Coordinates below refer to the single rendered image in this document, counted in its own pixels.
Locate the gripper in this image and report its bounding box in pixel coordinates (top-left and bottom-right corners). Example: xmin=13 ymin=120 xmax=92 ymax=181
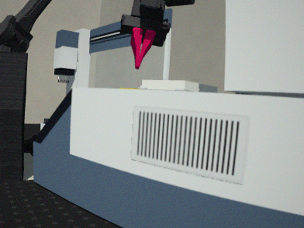
xmin=120 ymin=14 xmax=171 ymax=69

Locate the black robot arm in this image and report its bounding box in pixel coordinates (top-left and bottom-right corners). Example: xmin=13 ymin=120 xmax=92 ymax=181
xmin=0 ymin=0 xmax=195 ymax=53

